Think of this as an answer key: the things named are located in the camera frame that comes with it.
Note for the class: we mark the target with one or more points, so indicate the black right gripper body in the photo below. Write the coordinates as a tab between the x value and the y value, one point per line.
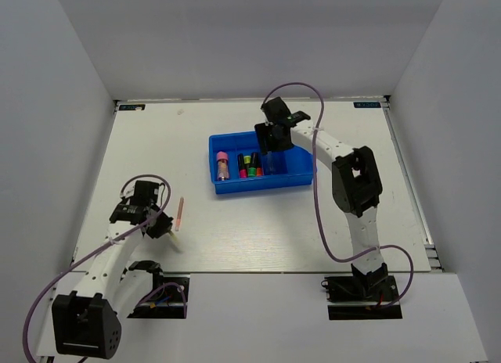
266	131

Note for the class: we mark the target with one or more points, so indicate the pale yellow pen tube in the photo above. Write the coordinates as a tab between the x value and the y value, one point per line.
175	243

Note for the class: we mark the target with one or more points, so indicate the tan pencil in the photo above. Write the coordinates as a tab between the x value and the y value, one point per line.
178	220

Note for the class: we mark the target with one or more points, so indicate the yellow cap black highlighter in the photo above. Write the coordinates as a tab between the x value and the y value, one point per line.
247	161

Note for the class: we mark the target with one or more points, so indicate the orange cap black highlighter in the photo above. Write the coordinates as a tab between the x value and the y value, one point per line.
256	162

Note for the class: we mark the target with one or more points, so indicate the pink cap black highlighter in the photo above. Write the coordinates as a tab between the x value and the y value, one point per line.
241	166

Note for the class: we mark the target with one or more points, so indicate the crayon bottle pink cap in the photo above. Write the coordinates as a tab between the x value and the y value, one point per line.
222	166

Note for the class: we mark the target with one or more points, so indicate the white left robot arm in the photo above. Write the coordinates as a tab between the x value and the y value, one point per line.
87	320

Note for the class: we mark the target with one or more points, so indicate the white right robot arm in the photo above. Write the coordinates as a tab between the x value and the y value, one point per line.
355	180

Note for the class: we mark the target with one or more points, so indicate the blue divided plastic bin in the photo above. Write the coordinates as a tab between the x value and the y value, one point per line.
294	166

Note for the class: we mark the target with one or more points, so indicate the right corner label sticker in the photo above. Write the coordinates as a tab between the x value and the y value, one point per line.
367	105

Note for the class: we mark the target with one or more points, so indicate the corner label sticker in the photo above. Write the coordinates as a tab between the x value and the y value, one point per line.
367	105
131	107

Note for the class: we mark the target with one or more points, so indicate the left corner label sticker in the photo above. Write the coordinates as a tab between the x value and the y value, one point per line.
131	107

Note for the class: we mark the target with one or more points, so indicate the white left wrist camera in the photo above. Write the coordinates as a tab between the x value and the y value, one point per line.
127	193

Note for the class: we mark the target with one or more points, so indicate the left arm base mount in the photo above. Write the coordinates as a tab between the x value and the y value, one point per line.
169	300

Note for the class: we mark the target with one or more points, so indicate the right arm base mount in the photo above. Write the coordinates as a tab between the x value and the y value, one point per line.
348	301

